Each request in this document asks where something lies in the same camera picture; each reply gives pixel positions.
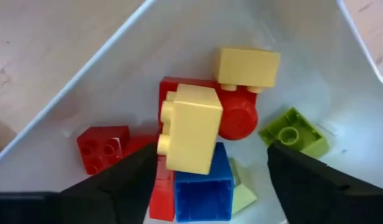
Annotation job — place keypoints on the small red square brick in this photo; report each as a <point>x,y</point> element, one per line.
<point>97,140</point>

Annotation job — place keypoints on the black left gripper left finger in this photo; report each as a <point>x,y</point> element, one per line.
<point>122,196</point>

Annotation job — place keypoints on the blue toy brick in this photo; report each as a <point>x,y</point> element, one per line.
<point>224,168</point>

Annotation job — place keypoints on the red two-stud toy brick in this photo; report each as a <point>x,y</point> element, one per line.
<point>241,118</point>
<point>163,193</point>

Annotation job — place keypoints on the white plastic bin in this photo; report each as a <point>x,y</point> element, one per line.
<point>178,40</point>

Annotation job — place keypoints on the pale green toy brick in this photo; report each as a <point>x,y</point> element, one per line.
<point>244,196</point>

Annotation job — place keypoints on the lime green toy brick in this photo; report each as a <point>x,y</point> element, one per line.
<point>315,144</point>

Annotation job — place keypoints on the pale yellow toy brick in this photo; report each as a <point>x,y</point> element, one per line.
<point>194,130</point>
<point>247,67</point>

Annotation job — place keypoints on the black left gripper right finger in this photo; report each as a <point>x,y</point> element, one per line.
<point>315,199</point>

